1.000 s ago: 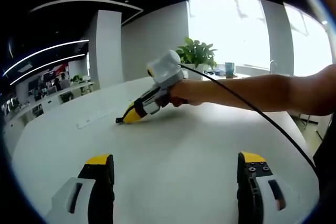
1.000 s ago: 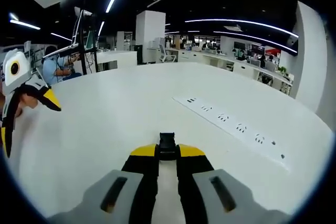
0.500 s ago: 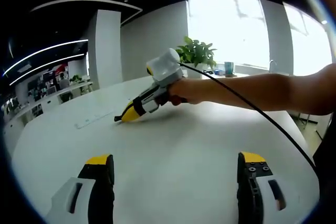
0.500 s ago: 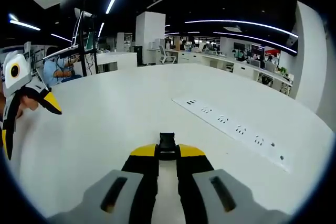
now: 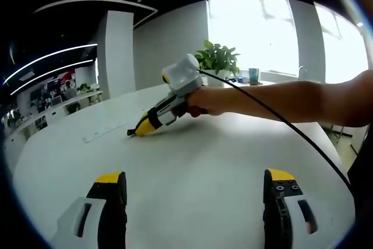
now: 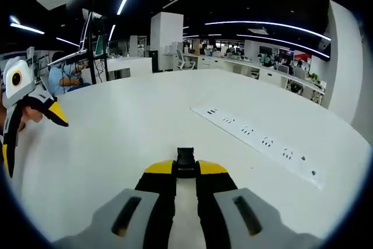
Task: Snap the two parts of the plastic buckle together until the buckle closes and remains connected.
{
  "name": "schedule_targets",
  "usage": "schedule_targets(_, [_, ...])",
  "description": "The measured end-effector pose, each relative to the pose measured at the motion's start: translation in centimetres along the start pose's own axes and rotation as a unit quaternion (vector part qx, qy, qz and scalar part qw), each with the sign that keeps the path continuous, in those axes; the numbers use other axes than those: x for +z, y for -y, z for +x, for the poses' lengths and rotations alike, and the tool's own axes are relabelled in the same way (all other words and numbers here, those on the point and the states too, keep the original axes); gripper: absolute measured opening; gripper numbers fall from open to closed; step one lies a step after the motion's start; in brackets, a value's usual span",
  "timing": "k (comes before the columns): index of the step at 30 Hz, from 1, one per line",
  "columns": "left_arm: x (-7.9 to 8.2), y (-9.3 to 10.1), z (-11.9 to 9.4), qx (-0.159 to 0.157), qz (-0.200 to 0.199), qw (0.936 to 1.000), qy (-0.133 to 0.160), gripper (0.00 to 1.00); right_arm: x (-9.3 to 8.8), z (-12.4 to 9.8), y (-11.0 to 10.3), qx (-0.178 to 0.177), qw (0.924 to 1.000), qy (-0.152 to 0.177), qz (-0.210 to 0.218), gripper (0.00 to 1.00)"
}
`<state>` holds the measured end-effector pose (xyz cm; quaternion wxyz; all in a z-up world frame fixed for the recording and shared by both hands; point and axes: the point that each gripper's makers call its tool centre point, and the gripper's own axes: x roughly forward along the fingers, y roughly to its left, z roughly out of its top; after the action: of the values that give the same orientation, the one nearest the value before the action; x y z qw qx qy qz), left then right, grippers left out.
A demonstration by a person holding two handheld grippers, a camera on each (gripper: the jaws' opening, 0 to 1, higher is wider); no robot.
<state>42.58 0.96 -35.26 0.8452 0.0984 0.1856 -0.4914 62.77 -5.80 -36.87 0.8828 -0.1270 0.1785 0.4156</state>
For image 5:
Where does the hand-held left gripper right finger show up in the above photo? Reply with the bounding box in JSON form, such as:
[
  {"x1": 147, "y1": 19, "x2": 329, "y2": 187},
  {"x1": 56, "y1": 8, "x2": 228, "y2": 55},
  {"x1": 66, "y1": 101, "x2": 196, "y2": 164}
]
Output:
[{"x1": 263, "y1": 168, "x2": 336, "y2": 249}]

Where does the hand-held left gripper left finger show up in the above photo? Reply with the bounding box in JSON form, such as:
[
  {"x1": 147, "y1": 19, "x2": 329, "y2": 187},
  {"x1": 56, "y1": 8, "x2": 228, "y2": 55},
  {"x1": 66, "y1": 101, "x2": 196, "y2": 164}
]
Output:
[{"x1": 51, "y1": 171, "x2": 128, "y2": 249}]

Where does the person's right hand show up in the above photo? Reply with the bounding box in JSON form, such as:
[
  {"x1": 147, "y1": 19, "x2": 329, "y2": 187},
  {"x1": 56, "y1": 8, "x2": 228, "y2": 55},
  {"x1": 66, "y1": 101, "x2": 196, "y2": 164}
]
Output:
[{"x1": 185, "y1": 85, "x2": 227, "y2": 118}]

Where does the green plant in white pot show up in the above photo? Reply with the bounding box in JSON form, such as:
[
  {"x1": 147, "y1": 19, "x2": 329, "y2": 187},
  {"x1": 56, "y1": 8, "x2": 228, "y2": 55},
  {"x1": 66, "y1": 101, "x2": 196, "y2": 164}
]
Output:
[{"x1": 193, "y1": 40, "x2": 241, "y2": 88}]

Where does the white recessed power strip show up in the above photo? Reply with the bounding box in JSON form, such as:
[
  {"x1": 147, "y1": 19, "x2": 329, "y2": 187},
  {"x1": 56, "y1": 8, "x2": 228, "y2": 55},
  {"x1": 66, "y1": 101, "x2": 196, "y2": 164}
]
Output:
[{"x1": 82, "y1": 120, "x2": 128, "y2": 144}]

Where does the teal cup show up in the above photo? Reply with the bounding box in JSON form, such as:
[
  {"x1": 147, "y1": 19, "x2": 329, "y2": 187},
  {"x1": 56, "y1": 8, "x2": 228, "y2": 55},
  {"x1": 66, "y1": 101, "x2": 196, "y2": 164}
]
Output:
[{"x1": 248, "y1": 67, "x2": 260, "y2": 85}]

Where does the long white office counter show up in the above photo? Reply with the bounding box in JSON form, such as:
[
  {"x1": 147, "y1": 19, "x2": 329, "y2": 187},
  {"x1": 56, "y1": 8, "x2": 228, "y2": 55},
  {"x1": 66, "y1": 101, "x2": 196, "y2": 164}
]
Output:
[{"x1": 2, "y1": 90, "x2": 104, "y2": 156}]

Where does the linear ceiling light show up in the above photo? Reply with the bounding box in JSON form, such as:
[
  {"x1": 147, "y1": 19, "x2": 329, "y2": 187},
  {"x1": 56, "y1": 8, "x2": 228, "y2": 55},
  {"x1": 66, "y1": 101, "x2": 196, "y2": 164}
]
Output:
[
  {"x1": 2, "y1": 43, "x2": 99, "y2": 85},
  {"x1": 10, "y1": 59, "x2": 94, "y2": 96}
]

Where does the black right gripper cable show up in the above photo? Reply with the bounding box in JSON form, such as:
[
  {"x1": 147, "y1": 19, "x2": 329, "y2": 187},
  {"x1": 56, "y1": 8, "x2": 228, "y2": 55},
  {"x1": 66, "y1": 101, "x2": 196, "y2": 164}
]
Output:
[{"x1": 197, "y1": 68, "x2": 353, "y2": 186}]

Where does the red wall panel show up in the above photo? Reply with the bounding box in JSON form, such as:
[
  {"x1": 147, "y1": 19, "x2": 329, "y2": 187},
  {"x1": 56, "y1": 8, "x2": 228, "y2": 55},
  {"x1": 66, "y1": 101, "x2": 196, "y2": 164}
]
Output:
[{"x1": 59, "y1": 70, "x2": 76, "y2": 82}]

